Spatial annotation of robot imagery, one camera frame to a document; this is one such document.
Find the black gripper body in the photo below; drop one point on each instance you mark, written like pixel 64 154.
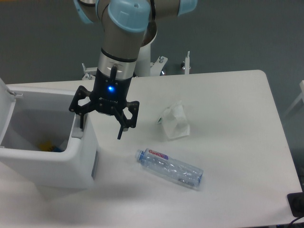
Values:
pixel 108 94

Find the white trash can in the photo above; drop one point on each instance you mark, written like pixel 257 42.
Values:
pixel 40 115

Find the white trash can lid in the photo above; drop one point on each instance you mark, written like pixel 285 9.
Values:
pixel 7 104

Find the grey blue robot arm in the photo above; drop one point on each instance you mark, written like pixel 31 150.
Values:
pixel 125 23

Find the white tissue pack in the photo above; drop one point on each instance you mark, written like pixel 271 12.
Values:
pixel 174 121

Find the blue item in bin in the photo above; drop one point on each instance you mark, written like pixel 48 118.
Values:
pixel 56 149

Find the clear plastic water bottle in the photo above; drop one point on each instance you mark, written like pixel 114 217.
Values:
pixel 169 168

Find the yellow item in bin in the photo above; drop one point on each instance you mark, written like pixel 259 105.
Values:
pixel 46 146

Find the white furniture piece right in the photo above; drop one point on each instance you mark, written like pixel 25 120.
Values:
pixel 298 102

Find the black device at edge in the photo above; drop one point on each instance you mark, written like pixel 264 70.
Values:
pixel 296 203

